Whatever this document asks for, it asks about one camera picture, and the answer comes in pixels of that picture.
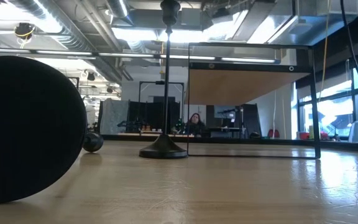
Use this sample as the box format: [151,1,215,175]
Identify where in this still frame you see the black metal candlestick holder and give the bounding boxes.
[0,55,104,205]
[138,0,188,160]

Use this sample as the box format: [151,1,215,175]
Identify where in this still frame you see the person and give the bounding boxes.
[186,112,207,138]

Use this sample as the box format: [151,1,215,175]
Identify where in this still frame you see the black fabric divider panel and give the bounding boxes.
[128,100,183,134]

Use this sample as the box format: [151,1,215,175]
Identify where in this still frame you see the gray fabric divider panel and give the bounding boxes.
[99,99,130,135]

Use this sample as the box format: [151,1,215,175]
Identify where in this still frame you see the black standing panel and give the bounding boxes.
[239,103,262,138]

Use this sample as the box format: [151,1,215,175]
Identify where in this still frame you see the long LED light bar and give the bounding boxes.
[0,48,281,63]

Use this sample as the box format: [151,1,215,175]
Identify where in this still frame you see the black ceiling-mounted device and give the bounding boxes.
[13,22,37,41]

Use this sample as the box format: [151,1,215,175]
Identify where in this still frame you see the black background gantry frame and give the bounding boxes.
[138,80,185,134]

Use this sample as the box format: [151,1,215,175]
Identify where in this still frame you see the wall-mounted picture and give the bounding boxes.
[213,105,237,119]

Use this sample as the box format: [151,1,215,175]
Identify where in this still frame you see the wooden shelf riser black frame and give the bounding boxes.
[186,42,322,160]

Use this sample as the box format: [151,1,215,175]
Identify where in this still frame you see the black aluminium rail frame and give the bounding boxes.
[101,133,358,154]

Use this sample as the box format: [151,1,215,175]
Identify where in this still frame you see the yellow hanging cable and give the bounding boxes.
[319,0,331,94]

